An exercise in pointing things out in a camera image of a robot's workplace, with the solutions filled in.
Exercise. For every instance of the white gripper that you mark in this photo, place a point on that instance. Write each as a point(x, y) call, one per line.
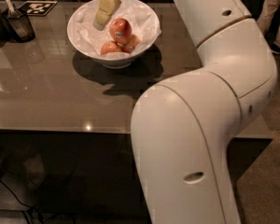
point(108, 6)

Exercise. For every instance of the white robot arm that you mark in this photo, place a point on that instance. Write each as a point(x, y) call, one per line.
point(182, 126)

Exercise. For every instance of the white ceramic bowl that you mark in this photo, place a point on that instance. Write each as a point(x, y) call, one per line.
point(84, 38)

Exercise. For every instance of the white paper bowl liner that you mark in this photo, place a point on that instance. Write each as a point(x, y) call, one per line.
point(87, 22)

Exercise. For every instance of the red yellow apple lower right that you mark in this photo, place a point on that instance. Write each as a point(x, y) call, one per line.
point(131, 45)

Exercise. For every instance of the black white fiducial marker card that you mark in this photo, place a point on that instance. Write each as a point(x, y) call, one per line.
point(37, 8)

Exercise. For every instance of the black mesh cup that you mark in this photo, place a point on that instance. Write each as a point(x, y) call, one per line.
point(19, 25)

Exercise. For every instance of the white handled utensil in cup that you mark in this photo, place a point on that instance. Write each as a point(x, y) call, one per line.
point(12, 11)

